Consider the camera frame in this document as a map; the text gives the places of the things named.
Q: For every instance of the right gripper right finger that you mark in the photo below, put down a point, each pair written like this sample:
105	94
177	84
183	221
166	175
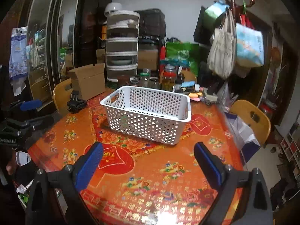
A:
225	179

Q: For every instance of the right wooden chair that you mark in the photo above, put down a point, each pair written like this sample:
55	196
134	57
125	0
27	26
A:
254	118

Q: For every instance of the blue white paper bag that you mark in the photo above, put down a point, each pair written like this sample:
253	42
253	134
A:
243	136

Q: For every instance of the beige canvas tote bag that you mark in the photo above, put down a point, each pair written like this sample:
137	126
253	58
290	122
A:
222	56

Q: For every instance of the blue illustrated tote bag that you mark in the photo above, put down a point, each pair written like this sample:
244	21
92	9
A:
249	47

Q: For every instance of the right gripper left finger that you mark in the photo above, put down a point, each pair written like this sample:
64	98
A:
71	180

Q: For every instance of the white plastic drawer tower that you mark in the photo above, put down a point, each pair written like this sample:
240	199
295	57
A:
121	42

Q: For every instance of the blue cloth mask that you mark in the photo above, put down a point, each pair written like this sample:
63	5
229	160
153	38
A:
188	84

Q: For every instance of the left wooden chair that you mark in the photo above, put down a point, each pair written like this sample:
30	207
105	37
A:
61	96

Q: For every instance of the green shopping bag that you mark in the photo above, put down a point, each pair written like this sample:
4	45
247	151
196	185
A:
185	55

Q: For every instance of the green lid glass jar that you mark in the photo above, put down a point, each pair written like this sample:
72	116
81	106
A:
144	79

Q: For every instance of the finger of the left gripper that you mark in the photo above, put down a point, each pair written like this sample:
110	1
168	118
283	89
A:
38	123
23	105

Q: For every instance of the person's left hand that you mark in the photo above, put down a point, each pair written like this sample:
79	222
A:
11	165

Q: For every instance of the red lid pickle jar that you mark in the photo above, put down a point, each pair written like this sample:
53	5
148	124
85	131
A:
169	77

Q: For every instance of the brown cardboard box behind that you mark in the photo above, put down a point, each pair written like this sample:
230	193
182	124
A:
148	59

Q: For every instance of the wooden chair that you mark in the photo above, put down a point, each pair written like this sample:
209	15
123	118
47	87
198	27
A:
61	96
254	118

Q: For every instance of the white perforated plastic basket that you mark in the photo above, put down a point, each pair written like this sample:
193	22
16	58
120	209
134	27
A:
147	113

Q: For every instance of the blue white hanging packet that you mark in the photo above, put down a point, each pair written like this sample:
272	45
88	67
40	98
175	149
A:
18	70

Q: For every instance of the open cardboard box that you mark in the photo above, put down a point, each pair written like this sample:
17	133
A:
88	80

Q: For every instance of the black garbage bag bundle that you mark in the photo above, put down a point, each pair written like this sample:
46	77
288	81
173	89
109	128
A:
152	23

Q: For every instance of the black lid empty jar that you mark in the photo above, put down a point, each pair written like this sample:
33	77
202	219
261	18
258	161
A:
154	83

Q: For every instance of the dark mirrored wardrobe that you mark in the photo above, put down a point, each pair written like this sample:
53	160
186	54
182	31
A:
61	35

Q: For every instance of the black clamp mount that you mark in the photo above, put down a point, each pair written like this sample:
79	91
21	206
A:
75	104

